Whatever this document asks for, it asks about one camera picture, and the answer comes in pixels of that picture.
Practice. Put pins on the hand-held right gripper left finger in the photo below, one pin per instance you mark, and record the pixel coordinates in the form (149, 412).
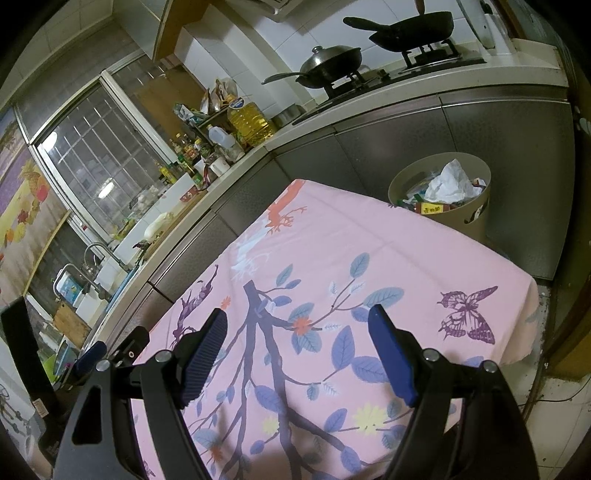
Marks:
(203, 360)

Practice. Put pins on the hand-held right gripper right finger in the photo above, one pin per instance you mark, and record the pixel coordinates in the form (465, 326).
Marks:
(392, 350)

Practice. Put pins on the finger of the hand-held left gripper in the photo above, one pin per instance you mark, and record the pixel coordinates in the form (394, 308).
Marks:
(131, 346)
(90, 355)

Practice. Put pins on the beige trash bin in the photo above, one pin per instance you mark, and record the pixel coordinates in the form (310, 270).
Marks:
(461, 221)

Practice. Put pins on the white plastic bag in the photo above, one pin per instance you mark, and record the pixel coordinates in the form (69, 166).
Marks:
(450, 184)

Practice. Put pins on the wooden cutting board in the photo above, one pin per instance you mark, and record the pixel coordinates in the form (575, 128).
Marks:
(71, 325)

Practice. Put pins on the blue white detergent bottle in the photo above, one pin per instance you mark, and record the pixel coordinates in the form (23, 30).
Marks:
(71, 290)

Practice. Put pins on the square steel faucet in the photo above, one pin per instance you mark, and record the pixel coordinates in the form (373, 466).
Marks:
(62, 270)

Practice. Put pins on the curved steel faucet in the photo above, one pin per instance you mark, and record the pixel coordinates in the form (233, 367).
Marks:
(92, 247)

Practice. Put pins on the pink floral tablecloth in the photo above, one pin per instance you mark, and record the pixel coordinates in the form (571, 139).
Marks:
(369, 240)

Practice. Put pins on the white radish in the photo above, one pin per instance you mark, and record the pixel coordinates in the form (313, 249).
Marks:
(159, 226)

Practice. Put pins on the barred window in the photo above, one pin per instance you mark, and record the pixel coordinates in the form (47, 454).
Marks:
(92, 161)

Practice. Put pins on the row of condiment bottles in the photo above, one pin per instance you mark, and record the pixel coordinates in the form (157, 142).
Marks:
(184, 157)

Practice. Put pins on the white plastic jug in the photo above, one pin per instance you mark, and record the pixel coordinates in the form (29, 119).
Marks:
(221, 141)

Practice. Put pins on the large cooking oil bottle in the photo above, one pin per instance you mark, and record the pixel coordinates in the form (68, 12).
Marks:
(249, 122)

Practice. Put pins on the steel bowl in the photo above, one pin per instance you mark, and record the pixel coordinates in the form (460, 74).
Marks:
(288, 117)

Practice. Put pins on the pile of food bags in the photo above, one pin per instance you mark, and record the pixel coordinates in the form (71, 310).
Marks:
(217, 97)

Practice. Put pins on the gas stove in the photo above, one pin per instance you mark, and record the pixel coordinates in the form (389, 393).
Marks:
(392, 76)

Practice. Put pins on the steel wok with lid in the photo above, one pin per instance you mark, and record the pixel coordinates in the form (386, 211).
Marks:
(328, 67)

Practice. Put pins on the black wok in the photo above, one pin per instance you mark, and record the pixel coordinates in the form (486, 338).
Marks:
(411, 32)

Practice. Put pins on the wall poster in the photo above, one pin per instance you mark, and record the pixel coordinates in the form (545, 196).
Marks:
(23, 212)

